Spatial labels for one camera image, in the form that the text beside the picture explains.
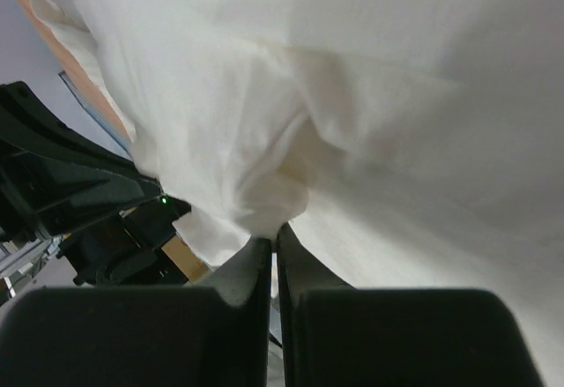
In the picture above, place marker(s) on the white t shirt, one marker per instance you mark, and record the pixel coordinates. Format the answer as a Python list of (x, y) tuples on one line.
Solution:
[(419, 141)]

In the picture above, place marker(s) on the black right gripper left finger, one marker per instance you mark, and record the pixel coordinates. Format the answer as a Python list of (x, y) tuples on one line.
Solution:
[(214, 333)]

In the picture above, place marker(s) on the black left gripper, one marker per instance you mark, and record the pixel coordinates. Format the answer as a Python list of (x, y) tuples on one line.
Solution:
[(53, 177)]

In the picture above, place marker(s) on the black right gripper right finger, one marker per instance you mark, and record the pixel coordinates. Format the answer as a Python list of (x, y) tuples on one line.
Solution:
[(336, 335)]

